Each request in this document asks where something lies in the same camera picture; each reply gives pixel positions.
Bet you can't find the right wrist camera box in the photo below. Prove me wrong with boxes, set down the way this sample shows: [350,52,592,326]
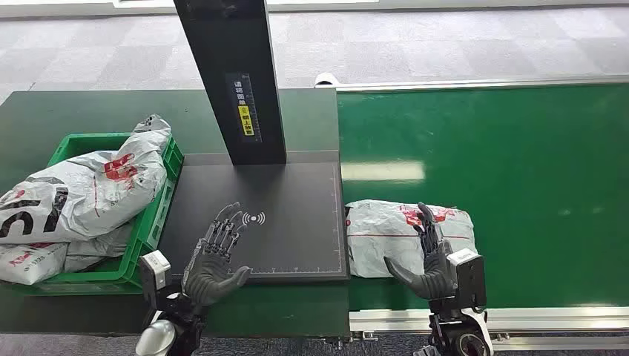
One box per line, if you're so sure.
[446,248,487,311]

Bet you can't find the green conveyor belt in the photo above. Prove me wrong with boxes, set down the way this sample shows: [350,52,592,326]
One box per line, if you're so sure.
[337,84,629,312]

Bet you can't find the grey mailer package red print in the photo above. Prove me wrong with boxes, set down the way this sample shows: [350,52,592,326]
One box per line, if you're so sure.
[344,199,478,280]

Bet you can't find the thin aluminium conveyor rail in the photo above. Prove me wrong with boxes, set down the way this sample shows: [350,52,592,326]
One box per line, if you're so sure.
[336,75,629,93]

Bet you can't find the large grey package black letters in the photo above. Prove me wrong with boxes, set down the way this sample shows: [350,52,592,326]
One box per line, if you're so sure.
[0,114,172,245]

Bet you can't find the white conveyor roller end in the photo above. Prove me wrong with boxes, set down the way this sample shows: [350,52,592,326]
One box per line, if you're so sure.
[314,72,340,90]

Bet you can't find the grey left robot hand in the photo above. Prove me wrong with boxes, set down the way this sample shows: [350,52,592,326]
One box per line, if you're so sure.
[182,202,252,308]

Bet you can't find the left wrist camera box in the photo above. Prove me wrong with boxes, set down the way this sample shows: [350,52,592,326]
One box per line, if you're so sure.
[139,250,172,297]

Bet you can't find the black scanner column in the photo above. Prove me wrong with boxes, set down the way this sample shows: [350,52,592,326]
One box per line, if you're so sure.
[173,0,288,166]

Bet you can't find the wide aluminium conveyor rail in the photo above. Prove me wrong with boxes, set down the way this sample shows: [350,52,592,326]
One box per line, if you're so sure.
[349,306,629,351]

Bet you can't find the black yellow column label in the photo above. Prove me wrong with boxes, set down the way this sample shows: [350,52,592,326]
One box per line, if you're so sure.
[225,72,263,144]

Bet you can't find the plain dark grey package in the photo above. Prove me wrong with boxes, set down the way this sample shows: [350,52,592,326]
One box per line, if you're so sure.
[64,223,134,274]

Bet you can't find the black scanner platform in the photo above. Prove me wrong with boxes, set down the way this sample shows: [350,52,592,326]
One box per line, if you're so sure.
[158,151,351,285]

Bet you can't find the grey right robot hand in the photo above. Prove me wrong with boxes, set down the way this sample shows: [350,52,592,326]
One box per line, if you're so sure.
[383,202,458,302]

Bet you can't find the green plastic crate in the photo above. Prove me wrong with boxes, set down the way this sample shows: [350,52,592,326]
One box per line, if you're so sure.
[10,132,185,297]

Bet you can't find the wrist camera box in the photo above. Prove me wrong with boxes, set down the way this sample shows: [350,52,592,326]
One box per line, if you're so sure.
[446,248,487,311]
[139,250,172,297]

